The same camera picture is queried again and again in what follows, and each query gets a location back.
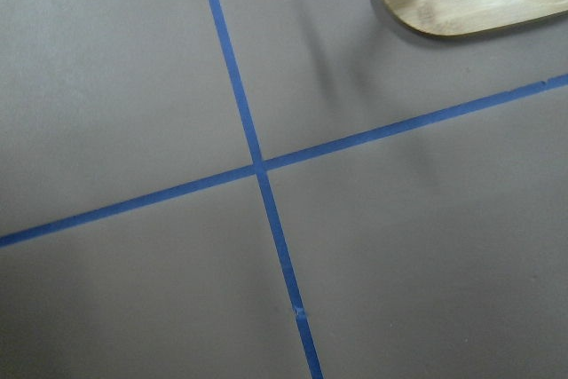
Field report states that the long blue tape strip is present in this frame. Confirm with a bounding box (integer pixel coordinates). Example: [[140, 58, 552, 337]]
[[208, 0, 324, 378]]

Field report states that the crossing blue tape strip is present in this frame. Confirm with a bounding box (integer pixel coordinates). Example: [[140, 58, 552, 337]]
[[1, 74, 567, 248]]

